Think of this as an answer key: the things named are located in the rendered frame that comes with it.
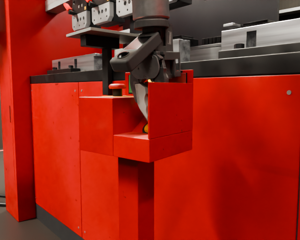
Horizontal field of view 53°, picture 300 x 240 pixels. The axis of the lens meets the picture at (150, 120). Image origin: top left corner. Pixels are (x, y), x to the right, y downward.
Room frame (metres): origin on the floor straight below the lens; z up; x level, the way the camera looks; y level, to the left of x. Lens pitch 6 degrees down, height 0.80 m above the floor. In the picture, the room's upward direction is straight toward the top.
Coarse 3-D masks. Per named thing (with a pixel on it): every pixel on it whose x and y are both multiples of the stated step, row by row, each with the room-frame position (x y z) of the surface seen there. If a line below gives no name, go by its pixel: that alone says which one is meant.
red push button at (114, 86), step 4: (112, 84) 0.68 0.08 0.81; (116, 84) 0.68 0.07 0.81; (120, 84) 0.68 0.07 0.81; (112, 88) 0.68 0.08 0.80; (116, 88) 0.68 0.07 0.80; (120, 88) 0.68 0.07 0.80; (124, 88) 0.69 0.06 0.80; (112, 92) 0.69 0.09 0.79; (116, 92) 0.68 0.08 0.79; (120, 92) 0.69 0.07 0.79
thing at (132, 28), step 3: (132, 18) 1.29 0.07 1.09; (132, 21) 1.29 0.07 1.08; (132, 24) 1.29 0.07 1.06; (132, 27) 1.29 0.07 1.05; (132, 30) 1.29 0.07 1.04; (135, 30) 1.27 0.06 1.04; (138, 30) 1.26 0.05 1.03; (141, 30) 1.24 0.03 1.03; (135, 33) 1.27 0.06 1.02; (138, 33) 1.26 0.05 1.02
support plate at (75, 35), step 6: (84, 30) 1.05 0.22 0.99; (90, 30) 1.03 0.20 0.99; (96, 30) 1.03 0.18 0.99; (102, 30) 1.05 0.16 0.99; (108, 30) 1.06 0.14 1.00; (114, 30) 1.08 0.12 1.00; (66, 36) 1.15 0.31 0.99; (72, 36) 1.14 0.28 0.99; (78, 36) 1.14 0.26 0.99; (108, 36) 1.14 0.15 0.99; (114, 36) 1.14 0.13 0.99; (120, 36) 1.14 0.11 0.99; (126, 36) 1.14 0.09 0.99; (132, 36) 1.14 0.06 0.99; (120, 42) 1.28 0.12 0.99; (126, 42) 1.28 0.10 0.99
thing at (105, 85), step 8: (80, 40) 1.11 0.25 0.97; (88, 40) 1.09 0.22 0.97; (96, 40) 1.11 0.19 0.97; (104, 40) 1.13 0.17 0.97; (112, 40) 1.16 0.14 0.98; (104, 48) 1.16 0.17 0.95; (112, 48) 1.16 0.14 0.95; (104, 56) 1.16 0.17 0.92; (104, 64) 1.16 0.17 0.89; (104, 72) 1.16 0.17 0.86; (104, 80) 1.16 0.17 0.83; (104, 88) 1.16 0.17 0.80
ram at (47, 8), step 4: (60, 0) 1.72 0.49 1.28; (64, 0) 1.69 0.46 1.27; (68, 0) 1.65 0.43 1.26; (52, 4) 1.80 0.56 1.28; (56, 4) 1.76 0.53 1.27; (60, 4) 1.72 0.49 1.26; (48, 8) 1.85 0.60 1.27; (52, 8) 1.80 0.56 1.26; (56, 8) 1.80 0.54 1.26; (60, 8) 1.80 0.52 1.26; (64, 8) 1.80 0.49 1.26; (52, 12) 1.90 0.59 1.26; (56, 12) 1.90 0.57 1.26; (60, 12) 1.90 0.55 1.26
